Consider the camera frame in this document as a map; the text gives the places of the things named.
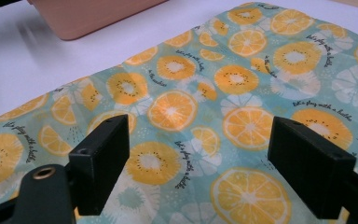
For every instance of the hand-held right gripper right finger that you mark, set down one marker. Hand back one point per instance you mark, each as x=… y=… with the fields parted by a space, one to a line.
x=310 y=168

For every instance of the teal cloth with orange-slice print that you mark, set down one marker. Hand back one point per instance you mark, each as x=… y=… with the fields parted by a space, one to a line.
x=199 y=124

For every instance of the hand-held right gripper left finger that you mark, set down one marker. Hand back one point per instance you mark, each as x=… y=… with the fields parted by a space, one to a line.
x=101 y=168

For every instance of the orange plastic basin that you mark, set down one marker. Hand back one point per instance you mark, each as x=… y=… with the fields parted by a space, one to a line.
x=87 y=17

